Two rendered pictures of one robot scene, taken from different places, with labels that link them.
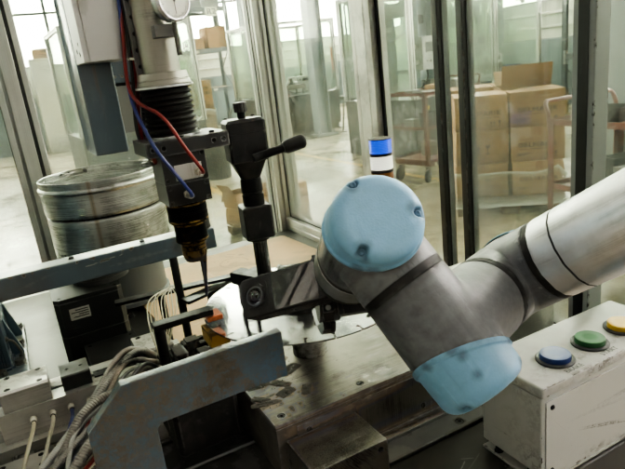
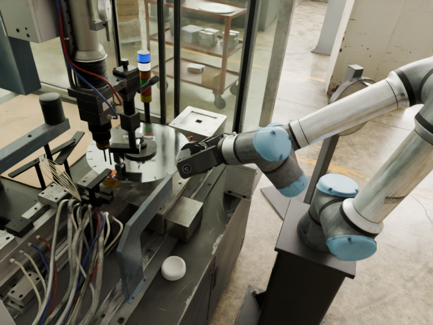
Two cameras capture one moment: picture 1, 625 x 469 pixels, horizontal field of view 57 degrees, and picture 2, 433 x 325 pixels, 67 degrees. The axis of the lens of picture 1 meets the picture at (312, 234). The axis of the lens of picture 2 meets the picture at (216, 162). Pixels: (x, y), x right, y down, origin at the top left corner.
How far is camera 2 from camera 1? 0.54 m
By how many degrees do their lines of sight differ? 44
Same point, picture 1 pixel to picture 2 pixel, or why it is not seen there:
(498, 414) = (233, 180)
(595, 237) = (319, 133)
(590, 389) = not seen: hidden behind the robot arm
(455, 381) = (297, 188)
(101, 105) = (25, 61)
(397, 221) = (286, 144)
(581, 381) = not seen: hidden behind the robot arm
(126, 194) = not seen: outside the picture
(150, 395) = (138, 224)
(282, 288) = (199, 162)
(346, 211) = (275, 144)
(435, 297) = (292, 164)
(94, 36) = (42, 25)
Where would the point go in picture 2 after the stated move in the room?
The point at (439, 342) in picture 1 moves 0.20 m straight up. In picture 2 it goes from (294, 178) to (316, 99)
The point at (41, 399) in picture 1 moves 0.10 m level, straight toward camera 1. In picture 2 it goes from (12, 247) to (45, 260)
